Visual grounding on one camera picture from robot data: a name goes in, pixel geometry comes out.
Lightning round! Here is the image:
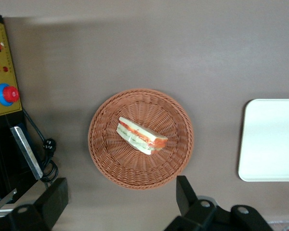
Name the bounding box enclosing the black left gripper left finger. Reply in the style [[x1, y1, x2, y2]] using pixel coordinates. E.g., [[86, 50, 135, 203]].
[[4, 177, 69, 231]]

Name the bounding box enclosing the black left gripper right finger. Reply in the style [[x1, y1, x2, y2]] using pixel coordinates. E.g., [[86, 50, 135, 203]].
[[163, 175, 232, 231]]

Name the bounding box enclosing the triangle sandwich with red filling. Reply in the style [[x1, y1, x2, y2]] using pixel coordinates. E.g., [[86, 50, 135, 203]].
[[116, 116, 169, 155]]

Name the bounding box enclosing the round brown wicker basket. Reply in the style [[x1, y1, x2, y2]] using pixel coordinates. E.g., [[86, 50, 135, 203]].
[[88, 88, 195, 191]]

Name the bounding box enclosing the cream rectangular plastic tray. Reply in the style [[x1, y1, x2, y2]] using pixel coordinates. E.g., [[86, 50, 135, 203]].
[[238, 98, 289, 182]]

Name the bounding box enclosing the long thin metal bar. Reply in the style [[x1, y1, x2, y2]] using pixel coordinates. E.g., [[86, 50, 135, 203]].
[[0, 189, 18, 216]]

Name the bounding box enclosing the short steel bar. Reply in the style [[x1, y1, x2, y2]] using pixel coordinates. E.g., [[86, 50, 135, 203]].
[[10, 126, 44, 180]]

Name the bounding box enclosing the black sealing machine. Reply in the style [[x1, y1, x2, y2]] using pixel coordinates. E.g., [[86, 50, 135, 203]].
[[0, 11, 48, 210]]

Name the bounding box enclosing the clear acrylic bottle rack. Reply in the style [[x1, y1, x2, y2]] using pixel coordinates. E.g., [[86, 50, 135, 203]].
[[267, 218, 289, 231]]

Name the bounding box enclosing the red emergency stop button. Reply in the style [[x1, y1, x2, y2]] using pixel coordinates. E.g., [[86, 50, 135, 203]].
[[0, 83, 21, 107]]

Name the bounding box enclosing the yellow control panel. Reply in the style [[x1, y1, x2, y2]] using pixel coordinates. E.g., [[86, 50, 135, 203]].
[[0, 18, 23, 117]]

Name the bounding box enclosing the black power cable with plug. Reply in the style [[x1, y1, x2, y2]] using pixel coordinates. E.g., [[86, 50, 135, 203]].
[[21, 108, 60, 189]]

